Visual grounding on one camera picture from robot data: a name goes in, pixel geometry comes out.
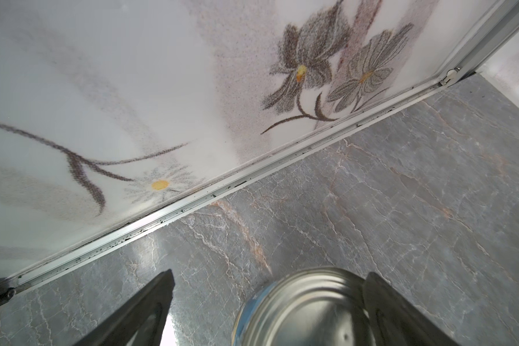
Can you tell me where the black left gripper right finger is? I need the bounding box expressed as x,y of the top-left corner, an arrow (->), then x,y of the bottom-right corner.
363,272 -> 458,346

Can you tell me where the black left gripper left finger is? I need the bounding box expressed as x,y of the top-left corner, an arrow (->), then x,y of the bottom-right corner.
76,270 -> 175,345

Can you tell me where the blue labelled tin can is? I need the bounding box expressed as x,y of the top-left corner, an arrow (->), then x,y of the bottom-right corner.
231,267 -> 375,345

